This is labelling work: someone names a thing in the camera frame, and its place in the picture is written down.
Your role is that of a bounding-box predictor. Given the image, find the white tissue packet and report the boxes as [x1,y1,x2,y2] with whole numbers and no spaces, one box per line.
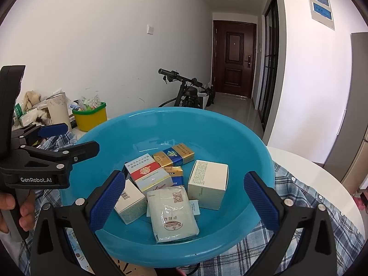
[147,186,200,244]

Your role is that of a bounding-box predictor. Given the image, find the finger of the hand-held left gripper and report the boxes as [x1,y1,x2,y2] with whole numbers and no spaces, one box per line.
[11,123,69,147]
[20,141,100,169]

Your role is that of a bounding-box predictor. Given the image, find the beige wooden board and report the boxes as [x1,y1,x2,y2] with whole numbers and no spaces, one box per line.
[112,256,157,276]

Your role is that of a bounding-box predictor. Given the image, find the large cream cardboard box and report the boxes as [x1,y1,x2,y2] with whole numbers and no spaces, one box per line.
[187,160,229,210]

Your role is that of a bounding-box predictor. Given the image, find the red and white cigarette box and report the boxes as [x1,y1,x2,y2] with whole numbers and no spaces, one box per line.
[124,153,161,180]

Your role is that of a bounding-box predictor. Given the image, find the cream patterned tumbler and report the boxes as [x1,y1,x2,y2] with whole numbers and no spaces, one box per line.
[46,92,72,132]

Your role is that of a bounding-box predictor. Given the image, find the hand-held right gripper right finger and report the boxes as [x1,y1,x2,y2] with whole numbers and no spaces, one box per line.
[244,171,337,276]

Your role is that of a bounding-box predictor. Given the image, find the blue and yellow cigarette box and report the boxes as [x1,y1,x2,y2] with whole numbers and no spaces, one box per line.
[164,166,184,188]

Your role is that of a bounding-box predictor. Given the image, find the dark brown entrance door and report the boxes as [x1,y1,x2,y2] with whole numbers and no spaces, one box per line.
[212,20,257,98]

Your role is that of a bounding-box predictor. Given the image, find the person's left hand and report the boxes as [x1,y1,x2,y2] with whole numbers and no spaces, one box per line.
[0,191,37,233]

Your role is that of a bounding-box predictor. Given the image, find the yellow plastic bin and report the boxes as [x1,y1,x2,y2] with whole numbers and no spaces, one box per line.
[72,102,108,132]

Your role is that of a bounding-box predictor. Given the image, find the pill blister pack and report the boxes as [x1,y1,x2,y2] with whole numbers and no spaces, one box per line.
[86,96,103,109]

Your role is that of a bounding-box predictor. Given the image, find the grey wall panel box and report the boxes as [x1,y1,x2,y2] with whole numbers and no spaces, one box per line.
[304,0,336,31]

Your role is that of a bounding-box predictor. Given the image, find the black framed glass door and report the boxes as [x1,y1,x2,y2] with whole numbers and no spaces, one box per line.
[257,0,280,135]

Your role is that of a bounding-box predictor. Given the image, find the small white barcode box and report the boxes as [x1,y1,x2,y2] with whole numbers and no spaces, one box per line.
[114,179,148,225]

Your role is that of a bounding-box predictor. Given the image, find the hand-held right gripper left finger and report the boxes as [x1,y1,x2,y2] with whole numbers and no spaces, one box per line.
[30,170,126,276]

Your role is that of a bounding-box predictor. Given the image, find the grey refrigerator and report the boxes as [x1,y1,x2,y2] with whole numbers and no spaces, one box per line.
[323,32,368,191]

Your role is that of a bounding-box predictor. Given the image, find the gold and blue cigarette box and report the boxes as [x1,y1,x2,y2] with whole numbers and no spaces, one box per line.
[151,143,194,168]

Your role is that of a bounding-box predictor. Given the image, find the beige plush toy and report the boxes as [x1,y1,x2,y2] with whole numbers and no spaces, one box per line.
[22,91,44,112]

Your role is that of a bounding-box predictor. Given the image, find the black electric scooter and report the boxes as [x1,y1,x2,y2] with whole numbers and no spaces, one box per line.
[158,68,216,109]

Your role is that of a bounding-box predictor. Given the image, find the white round desktop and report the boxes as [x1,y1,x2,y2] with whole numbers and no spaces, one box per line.
[266,146,363,236]

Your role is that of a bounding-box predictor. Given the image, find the green and white packet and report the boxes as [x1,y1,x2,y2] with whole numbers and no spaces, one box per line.
[14,103,26,123]

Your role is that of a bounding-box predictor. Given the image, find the blue plastic basin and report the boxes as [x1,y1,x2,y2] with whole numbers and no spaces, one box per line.
[59,107,275,268]

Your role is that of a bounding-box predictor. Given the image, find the blue plaid shirt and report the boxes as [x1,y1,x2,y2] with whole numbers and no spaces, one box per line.
[17,132,367,276]

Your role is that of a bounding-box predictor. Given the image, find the printed paper leaflet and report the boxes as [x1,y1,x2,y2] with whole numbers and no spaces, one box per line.
[66,227,90,268]

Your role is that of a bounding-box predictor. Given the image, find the small pale green sachet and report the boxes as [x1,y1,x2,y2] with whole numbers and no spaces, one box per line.
[188,199,202,222]

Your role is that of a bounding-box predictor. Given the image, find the black cable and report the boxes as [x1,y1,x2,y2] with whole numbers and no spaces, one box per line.
[184,262,203,276]

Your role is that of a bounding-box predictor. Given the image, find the white script cigarette box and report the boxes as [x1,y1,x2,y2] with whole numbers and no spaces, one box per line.
[135,168,173,195]

